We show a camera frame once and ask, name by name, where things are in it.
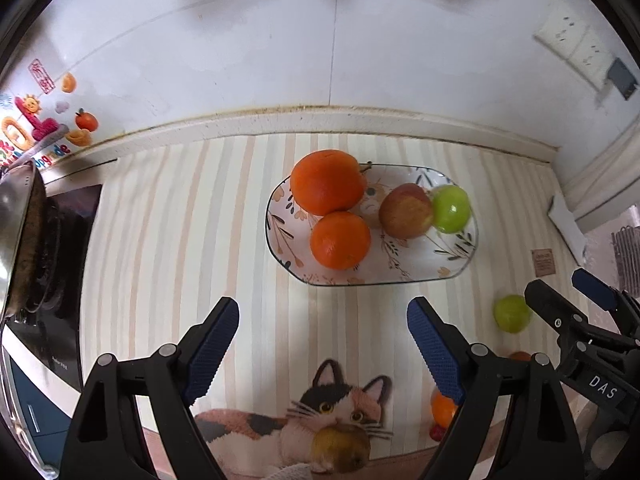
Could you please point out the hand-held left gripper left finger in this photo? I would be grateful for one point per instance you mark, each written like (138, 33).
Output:
(212, 350)

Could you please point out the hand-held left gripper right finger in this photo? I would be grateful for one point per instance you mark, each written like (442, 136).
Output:
(435, 345)

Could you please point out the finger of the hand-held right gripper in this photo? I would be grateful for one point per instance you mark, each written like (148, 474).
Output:
(592, 287)
(550, 305)

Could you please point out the green apple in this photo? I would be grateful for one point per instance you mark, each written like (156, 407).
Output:
(452, 210)
(511, 314)

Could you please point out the floral oval plate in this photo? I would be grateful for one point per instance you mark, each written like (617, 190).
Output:
(415, 260)

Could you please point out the yellow-brown pear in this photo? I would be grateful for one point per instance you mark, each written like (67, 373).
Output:
(340, 450)

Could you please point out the brown paper card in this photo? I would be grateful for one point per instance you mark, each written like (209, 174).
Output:
(543, 262)

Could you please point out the small red-brown fruit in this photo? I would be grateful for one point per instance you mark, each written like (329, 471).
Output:
(520, 356)

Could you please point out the white paper sheet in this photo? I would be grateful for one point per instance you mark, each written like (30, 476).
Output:
(567, 227)

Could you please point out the small tangerine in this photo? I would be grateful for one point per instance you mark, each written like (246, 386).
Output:
(442, 410)

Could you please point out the small red fruit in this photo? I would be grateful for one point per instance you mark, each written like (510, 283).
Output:
(436, 432)

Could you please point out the striped cat mat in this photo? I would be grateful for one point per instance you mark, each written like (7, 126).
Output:
(200, 235)

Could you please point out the red apple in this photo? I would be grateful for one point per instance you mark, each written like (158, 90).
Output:
(405, 210)

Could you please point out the small orange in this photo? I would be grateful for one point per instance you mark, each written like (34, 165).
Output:
(340, 240)

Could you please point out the black gas stove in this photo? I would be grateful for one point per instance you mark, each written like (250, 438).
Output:
(65, 260)

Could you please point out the large orange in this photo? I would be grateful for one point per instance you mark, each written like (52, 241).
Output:
(325, 182)

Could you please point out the grey power plug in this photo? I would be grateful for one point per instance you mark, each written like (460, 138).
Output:
(622, 77)

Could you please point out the metal pan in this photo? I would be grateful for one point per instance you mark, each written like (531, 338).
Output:
(20, 230)

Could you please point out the white wall socket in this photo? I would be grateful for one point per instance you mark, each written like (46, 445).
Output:
(557, 30)
(592, 57)

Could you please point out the orange bowl wall sticker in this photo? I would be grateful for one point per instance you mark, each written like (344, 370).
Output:
(79, 137)

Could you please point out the tangerine wall sticker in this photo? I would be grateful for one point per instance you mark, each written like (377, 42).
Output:
(86, 120)

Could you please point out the colourful cartoon wall sticker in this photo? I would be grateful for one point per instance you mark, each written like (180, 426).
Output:
(30, 125)

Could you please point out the orange fruit wall sticker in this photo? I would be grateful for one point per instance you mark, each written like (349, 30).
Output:
(68, 82)

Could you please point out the red seal wall sticker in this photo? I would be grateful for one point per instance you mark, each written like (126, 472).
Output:
(41, 75)

